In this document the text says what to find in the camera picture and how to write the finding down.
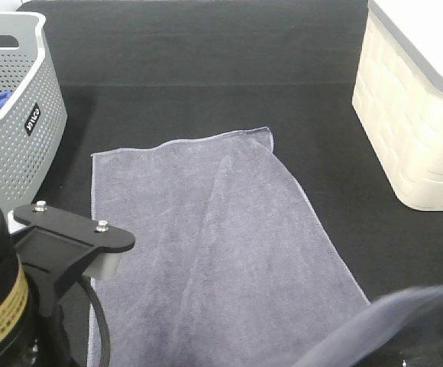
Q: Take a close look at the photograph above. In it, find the grey microfibre towel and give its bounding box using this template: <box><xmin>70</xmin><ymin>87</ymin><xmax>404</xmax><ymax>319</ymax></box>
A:
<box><xmin>92</xmin><ymin>128</ymin><xmax>443</xmax><ymax>366</ymax></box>

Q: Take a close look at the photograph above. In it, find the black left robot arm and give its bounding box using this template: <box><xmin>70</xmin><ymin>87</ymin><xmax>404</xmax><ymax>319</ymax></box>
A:
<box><xmin>0</xmin><ymin>209</ymin><xmax>76</xmax><ymax>366</ymax></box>

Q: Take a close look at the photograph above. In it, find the grey perforated laundry basket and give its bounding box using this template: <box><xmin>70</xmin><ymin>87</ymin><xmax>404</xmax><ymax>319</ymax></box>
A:
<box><xmin>0</xmin><ymin>11</ymin><xmax>67</xmax><ymax>215</ymax></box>

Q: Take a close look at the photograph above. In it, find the white embossed plastic bin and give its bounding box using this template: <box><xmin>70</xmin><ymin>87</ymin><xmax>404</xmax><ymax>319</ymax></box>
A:
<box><xmin>352</xmin><ymin>1</ymin><xmax>443</xmax><ymax>211</ymax></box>

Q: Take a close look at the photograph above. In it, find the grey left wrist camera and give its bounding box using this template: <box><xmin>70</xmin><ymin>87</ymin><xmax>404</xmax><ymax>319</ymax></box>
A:
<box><xmin>8</xmin><ymin>204</ymin><xmax>135</xmax><ymax>280</ymax></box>

